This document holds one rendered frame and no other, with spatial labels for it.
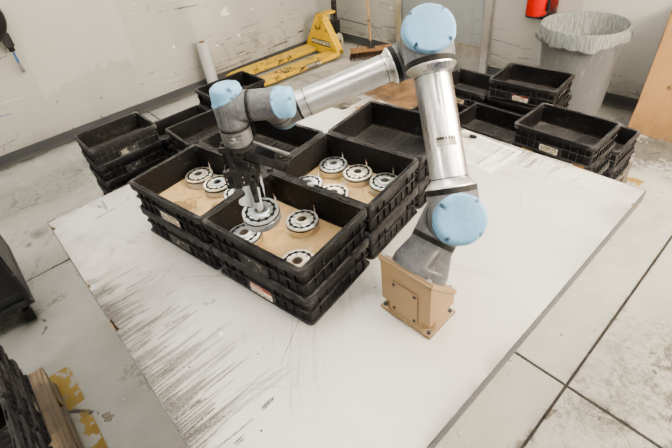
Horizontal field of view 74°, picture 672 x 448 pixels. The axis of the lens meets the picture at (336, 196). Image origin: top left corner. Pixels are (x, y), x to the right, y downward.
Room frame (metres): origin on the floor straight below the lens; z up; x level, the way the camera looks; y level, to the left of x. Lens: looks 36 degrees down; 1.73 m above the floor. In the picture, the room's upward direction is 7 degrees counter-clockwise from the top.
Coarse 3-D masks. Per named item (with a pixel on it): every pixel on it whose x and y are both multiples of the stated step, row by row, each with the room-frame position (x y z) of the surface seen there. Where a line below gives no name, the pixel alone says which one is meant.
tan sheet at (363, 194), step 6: (318, 168) 1.41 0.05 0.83; (312, 174) 1.37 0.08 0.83; (324, 180) 1.32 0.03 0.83; (330, 180) 1.32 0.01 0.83; (336, 180) 1.31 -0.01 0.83; (324, 186) 1.29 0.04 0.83; (348, 186) 1.27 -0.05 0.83; (366, 186) 1.25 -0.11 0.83; (354, 192) 1.23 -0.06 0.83; (360, 192) 1.22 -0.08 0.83; (366, 192) 1.22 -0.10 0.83; (354, 198) 1.19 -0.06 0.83; (360, 198) 1.19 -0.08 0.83; (366, 198) 1.19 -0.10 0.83; (372, 198) 1.18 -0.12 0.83
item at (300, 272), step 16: (240, 192) 1.17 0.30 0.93; (320, 192) 1.11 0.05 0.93; (208, 224) 1.03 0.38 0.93; (352, 224) 0.95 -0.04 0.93; (240, 240) 0.94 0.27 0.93; (336, 240) 0.89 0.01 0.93; (272, 256) 0.86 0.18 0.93; (320, 256) 0.84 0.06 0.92; (288, 272) 0.82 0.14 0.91; (304, 272) 0.80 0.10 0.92
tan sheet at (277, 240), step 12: (276, 228) 1.09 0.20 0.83; (324, 228) 1.06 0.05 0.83; (336, 228) 1.05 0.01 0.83; (264, 240) 1.04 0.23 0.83; (276, 240) 1.03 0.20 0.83; (288, 240) 1.03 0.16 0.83; (300, 240) 1.02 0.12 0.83; (312, 240) 1.01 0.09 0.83; (324, 240) 1.01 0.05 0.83; (276, 252) 0.98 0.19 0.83; (312, 252) 0.96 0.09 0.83
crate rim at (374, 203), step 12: (312, 144) 1.42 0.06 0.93; (360, 144) 1.37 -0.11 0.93; (408, 156) 1.25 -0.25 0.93; (408, 168) 1.18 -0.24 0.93; (300, 180) 1.19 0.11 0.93; (396, 180) 1.13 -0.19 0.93; (336, 192) 1.10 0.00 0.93; (384, 192) 1.07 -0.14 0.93; (360, 204) 1.03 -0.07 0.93; (372, 204) 1.02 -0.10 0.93
